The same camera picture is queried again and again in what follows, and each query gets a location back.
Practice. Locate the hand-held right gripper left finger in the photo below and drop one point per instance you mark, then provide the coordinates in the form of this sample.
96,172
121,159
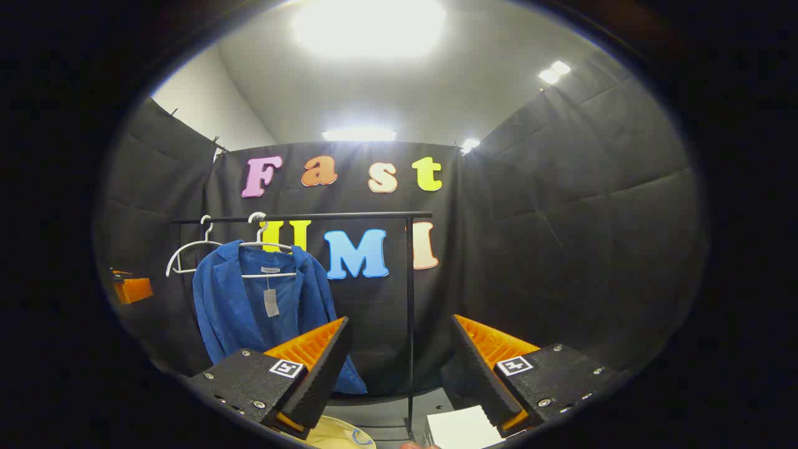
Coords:
321,374

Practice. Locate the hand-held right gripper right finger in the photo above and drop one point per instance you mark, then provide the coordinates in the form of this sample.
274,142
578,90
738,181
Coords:
477,374

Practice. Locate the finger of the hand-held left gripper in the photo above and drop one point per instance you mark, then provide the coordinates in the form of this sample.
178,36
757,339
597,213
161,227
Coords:
134,290

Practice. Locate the cream laundry hamper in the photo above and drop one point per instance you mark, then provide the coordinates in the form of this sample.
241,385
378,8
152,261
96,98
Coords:
333,434

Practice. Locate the white plastic hanger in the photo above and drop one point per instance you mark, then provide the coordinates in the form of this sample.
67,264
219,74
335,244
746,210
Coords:
187,249
260,227

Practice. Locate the black clothes rack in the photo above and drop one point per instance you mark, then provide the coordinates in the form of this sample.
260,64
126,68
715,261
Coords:
409,280

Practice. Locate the black backdrop cloth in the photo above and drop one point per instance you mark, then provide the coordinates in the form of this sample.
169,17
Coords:
561,237

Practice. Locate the ceiling light panel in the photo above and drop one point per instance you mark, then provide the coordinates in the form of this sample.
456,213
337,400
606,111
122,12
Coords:
554,72
358,134
469,144
369,26

